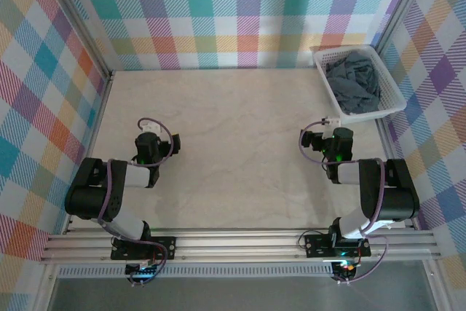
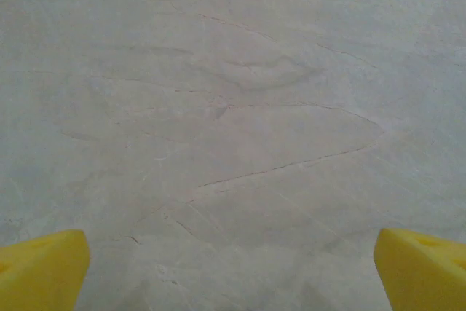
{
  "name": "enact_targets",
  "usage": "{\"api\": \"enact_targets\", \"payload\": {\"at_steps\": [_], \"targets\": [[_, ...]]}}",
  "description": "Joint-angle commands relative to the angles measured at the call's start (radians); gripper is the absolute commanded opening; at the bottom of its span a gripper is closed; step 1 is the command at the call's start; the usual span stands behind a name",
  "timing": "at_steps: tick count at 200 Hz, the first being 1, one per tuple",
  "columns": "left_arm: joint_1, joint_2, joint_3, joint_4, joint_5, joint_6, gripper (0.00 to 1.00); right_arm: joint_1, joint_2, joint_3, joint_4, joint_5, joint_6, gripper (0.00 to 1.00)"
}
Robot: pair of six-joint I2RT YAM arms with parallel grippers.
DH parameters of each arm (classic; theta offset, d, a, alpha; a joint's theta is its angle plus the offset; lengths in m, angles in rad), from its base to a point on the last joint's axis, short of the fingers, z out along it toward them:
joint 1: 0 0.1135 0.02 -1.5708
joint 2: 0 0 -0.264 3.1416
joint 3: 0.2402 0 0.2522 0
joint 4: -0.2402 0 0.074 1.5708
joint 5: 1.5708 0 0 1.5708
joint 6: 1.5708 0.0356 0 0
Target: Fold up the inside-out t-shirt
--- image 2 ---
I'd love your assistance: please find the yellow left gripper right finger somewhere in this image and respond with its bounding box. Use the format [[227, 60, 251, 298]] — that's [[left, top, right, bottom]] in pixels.
[[374, 227, 466, 311]]

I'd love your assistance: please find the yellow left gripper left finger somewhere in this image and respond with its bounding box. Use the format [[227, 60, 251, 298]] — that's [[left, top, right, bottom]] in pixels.
[[0, 229, 92, 311]]

